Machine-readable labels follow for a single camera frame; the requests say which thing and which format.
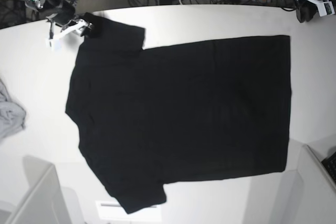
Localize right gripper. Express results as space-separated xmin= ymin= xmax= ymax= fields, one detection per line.
xmin=46 ymin=5 xmax=88 ymax=39

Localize black T-shirt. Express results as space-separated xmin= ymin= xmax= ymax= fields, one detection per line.
xmin=66 ymin=13 xmax=291 ymax=214

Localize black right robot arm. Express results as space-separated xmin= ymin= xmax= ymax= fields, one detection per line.
xmin=23 ymin=0 xmax=92 ymax=43

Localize grey crumpled cloth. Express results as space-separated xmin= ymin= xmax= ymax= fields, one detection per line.
xmin=1 ymin=81 xmax=26 ymax=141

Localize black keyboard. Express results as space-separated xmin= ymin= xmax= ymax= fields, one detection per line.
xmin=322 ymin=153 xmax=336 ymax=182

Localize white partition panel left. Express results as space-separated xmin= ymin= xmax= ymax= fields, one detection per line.
xmin=5 ymin=164 xmax=72 ymax=223

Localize white partition panel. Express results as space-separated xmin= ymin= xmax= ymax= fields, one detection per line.
xmin=294 ymin=145 xmax=335 ymax=224
xmin=5 ymin=164 xmax=72 ymax=223

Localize white partition panel right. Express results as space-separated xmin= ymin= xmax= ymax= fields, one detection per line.
xmin=294 ymin=145 xmax=335 ymax=224

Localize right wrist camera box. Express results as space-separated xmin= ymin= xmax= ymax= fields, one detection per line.
xmin=46 ymin=39 xmax=61 ymax=51

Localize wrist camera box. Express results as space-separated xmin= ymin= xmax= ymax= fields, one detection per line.
xmin=46 ymin=39 xmax=61 ymax=51
xmin=317 ymin=1 xmax=335 ymax=17

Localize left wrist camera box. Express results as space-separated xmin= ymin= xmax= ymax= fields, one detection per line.
xmin=317 ymin=1 xmax=335 ymax=17

